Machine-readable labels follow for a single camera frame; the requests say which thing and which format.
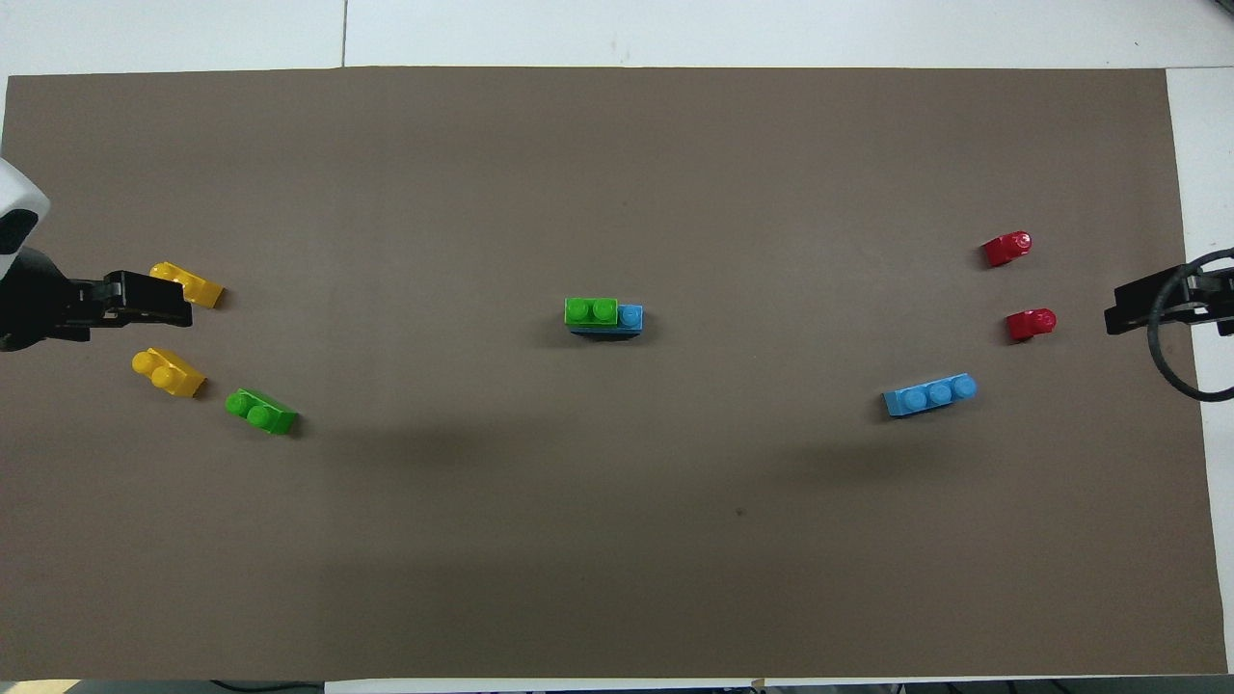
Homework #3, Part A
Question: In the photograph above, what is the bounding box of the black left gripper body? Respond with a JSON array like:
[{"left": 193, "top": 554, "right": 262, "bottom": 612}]
[{"left": 0, "top": 247, "right": 109, "bottom": 353}]

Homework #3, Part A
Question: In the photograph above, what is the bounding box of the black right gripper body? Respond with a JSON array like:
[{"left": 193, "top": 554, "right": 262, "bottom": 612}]
[{"left": 1177, "top": 257, "right": 1234, "bottom": 334}]

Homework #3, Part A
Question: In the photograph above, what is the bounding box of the green two-stud toy brick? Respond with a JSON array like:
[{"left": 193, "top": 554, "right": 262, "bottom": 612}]
[
  {"left": 225, "top": 387, "right": 300, "bottom": 437},
  {"left": 564, "top": 297, "right": 620, "bottom": 329}
]

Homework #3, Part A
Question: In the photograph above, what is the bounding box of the blue three-stud toy brick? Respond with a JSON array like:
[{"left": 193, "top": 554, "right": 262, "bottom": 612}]
[
  {"left": 567, "top": 304, "right": 645, "bottom": 336},
  {"left": 883, "top": 373, "right": 979, "bottom": 418}
]

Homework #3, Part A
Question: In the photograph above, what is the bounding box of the yellow two-stud toy brick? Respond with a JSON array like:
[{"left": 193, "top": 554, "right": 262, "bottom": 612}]
[
  {"left": 131, "top": 348, "right": 207, "bottom": 399},
  {"left": 149, "top": 261, "right": 225, "bottom": 309}
]

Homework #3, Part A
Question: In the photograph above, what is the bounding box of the small red toy brick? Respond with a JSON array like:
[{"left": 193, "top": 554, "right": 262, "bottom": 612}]
[
  {"left": 982, "top": 231, "right": 1033, "bottom": 269},
  {"left": 1006, "top": 308, "right": 1059, "bottom": 343}
]

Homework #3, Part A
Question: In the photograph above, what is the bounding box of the brown paper table mat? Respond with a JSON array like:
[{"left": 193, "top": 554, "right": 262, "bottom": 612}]
[{"left": 0, "top": 66, "right": 1230, "bottom": 681}]

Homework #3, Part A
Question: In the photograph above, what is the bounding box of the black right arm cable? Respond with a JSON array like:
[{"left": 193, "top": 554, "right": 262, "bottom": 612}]
[{"left": 1147, "top": 248, "right": 1234, "bottom": 402}]

